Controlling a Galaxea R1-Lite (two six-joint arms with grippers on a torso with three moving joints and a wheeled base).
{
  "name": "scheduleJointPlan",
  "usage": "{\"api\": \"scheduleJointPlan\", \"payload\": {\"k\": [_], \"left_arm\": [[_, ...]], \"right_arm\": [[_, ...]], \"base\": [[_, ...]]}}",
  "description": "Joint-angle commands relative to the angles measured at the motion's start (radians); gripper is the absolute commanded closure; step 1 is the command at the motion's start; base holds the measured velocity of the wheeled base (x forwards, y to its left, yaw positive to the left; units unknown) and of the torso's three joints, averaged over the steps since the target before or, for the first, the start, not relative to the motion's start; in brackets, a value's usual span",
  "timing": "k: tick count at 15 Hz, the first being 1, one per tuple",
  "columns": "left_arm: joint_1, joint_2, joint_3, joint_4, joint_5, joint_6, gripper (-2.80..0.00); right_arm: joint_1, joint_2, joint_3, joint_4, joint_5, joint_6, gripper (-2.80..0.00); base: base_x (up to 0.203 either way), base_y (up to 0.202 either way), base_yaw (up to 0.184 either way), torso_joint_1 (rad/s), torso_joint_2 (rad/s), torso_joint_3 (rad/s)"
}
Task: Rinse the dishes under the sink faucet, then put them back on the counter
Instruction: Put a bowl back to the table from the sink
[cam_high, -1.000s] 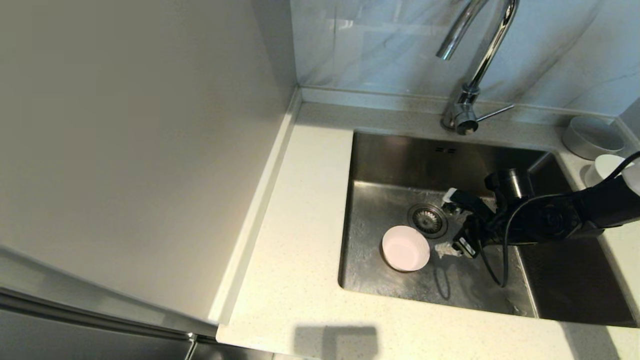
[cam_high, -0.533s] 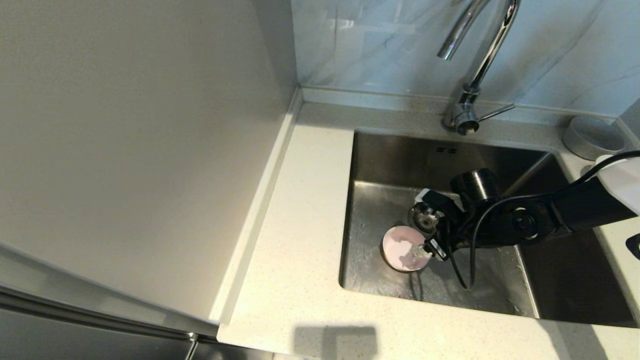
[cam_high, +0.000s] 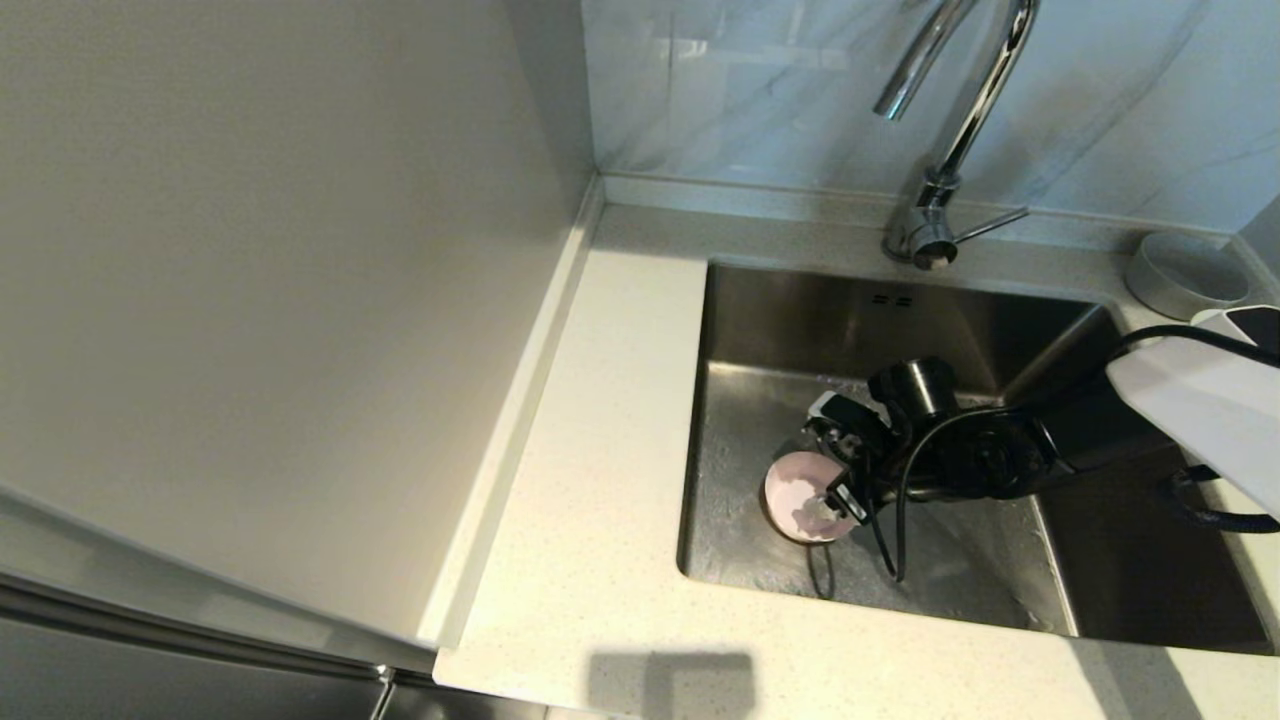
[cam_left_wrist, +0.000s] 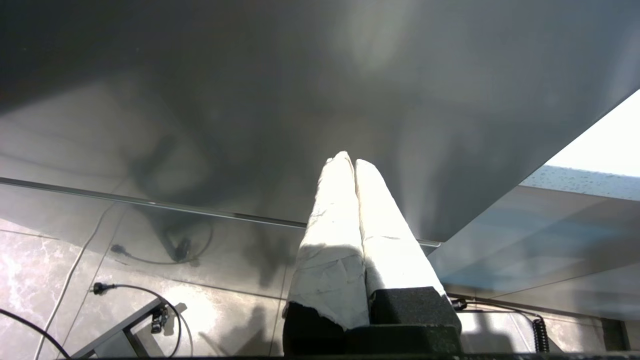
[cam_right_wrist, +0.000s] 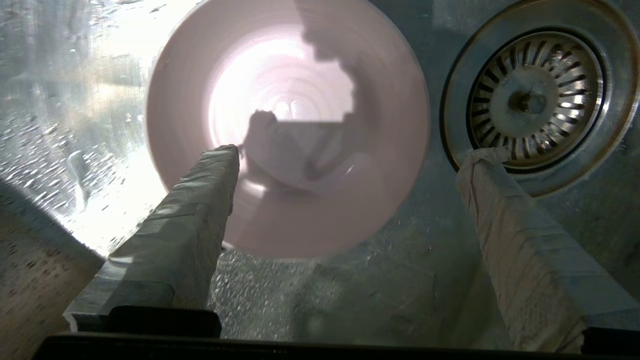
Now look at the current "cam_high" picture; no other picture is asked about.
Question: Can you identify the stainless steel sink basin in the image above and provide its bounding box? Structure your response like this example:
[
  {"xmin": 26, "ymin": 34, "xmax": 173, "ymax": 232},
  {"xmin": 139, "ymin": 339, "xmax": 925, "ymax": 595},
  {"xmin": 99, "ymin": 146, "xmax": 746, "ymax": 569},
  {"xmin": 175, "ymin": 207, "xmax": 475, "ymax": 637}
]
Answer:
[{"xmin": 677, "ymin": 260, "xmax": 1277, "ymax": 658}]

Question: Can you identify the tall cabinet unit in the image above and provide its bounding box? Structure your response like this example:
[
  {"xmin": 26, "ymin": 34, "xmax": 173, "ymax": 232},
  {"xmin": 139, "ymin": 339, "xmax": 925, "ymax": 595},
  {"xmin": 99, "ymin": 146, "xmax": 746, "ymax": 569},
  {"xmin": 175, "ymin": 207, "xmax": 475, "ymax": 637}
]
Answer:
[{"xmin": 0, "ymin": 0, "xmax": 606, "ymax": 720}]

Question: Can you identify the black camera cable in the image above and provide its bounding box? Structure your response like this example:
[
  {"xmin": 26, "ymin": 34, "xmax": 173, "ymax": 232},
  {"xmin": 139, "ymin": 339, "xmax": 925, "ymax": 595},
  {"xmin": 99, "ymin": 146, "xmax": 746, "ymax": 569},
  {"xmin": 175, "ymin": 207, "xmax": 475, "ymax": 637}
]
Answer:
[{"xmin": 865, "ymin": 325, "xmax": 1280, "ymax": 586}]

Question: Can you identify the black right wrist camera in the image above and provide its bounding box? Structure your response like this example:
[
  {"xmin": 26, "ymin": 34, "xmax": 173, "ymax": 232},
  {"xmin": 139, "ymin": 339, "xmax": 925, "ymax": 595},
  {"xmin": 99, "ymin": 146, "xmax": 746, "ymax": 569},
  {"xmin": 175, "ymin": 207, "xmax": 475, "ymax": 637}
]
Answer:
[{"xmin": 825, "ymin": 475, "xmax": 876, "ymax": 523}]

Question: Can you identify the grey base cabinet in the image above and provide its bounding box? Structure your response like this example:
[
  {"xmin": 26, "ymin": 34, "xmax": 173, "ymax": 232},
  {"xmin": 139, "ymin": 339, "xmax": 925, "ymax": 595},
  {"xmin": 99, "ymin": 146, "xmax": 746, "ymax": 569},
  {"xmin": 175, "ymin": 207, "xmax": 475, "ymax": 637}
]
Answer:
[{"xmin": 385, "ymin": 672, "xmax": 551, "ymax": 720}]

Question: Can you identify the chrome gooseneck faucet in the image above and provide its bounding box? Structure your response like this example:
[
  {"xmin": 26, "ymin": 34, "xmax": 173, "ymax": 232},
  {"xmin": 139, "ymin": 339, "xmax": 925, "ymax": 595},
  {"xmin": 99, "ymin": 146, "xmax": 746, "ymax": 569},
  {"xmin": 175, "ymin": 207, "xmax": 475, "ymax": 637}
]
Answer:
[{"xmin": 873, "ymin": 0, "xmax": 1041, "ymax": 271}]

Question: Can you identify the pale grey bowl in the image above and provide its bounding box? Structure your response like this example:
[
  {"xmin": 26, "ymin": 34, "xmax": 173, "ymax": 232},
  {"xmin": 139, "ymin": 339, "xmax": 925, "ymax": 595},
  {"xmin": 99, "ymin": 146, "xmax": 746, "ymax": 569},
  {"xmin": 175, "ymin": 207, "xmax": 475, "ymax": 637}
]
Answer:
[{"xmin": 1124, "ymin": 231, "xmax": 1251, "ymax": 322}]

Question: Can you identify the pink bowl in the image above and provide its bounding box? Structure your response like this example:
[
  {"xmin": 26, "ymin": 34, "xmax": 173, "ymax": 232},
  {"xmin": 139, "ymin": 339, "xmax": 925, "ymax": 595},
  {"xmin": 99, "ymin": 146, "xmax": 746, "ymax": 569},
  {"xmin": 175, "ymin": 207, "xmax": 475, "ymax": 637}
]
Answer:
[{"xmin": 763, "ymin": 450, "xmax": 861, "ymax": 545}]

